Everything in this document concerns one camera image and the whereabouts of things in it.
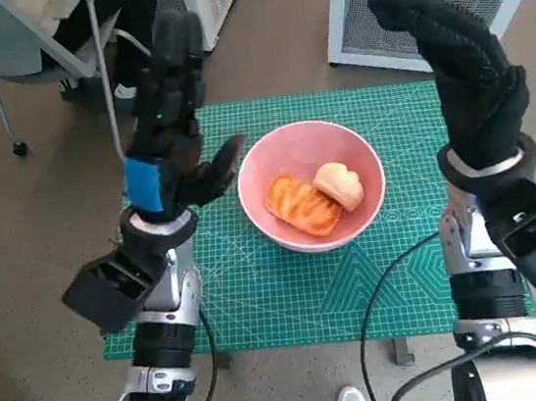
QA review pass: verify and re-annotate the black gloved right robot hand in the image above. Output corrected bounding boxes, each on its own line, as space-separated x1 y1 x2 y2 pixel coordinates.
366 0 536 183

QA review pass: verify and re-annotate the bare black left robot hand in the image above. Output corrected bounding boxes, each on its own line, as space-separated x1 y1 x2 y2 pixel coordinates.
100 1 258 228

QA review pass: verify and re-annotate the pink bowl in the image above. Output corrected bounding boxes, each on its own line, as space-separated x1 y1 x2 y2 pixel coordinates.
229 113 394 263

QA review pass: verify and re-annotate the long orange toy bread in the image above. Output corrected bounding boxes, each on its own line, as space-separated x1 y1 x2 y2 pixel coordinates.
262 167 348 244

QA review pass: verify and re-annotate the round pale toy bread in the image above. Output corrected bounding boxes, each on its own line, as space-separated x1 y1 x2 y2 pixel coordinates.
311 158 368 218

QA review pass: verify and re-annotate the green cutting mat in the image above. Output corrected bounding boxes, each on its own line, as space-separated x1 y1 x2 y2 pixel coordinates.
72 65 536 377

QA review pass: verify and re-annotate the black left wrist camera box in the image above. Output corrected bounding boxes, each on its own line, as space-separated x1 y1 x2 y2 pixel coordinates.
56 243 176 339

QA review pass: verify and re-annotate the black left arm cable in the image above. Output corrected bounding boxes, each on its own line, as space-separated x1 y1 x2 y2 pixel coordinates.
183 309 224 401

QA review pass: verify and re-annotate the long black right arm cable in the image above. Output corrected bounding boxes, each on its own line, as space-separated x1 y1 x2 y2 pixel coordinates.
345 230 466 401

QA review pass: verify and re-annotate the looped black right arm cable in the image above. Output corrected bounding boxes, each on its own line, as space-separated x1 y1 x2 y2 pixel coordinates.
381 327 536 401

